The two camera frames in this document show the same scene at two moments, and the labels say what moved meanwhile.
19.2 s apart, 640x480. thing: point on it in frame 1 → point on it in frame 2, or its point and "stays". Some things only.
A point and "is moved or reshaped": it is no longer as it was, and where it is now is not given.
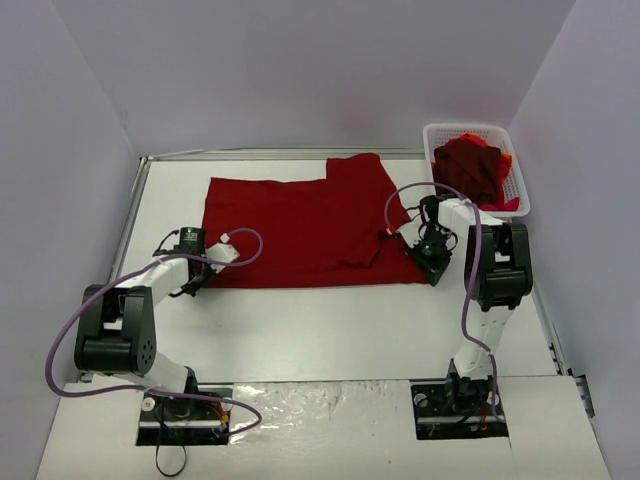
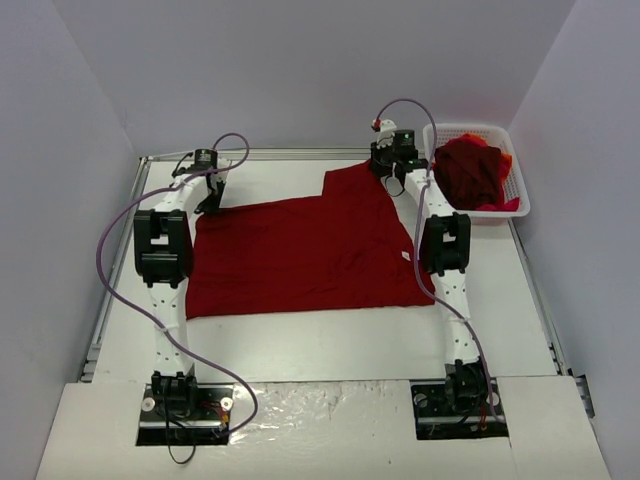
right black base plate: [458, 408] stays
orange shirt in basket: [506, 204] stays
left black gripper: [198, 279] → [214, 195]
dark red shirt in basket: [474, 170] stays
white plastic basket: [436, 134] stays
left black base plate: [167, 422] stays
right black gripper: [432, 258] → [382, 163]
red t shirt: [346, 231] is moved or reshaped
